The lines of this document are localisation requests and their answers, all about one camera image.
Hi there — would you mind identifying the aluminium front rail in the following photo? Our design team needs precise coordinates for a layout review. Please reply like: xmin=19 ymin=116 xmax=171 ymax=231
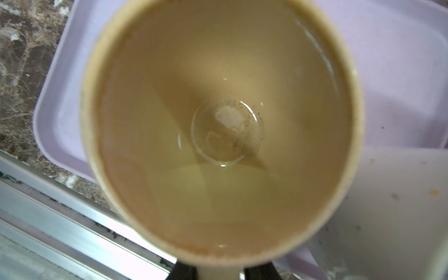
xmin=1 ymin=153 xmax=176 ymax=280

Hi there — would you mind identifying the yellow beige mug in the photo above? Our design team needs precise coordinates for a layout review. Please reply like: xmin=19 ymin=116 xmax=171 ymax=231
xmin=79 ymin=1 xmax=365 ymax=280

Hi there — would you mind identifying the lavender serving tray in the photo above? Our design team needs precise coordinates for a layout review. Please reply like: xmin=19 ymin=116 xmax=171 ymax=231
xmin=32 ymin=0 xmax=448 ymax=280

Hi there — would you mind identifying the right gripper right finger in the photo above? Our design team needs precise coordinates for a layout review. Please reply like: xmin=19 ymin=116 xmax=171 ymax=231
xmin=244 ymin=262 xmax=282 ymax=280

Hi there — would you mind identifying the white mug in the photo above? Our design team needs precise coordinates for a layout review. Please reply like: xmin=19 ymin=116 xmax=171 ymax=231
xmin=309 ymin=147 xmax=448 ymax=280

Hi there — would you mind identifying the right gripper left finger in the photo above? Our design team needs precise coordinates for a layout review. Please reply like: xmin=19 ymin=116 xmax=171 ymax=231
xmin=166 ymin=261 xmax=197 ymax=280

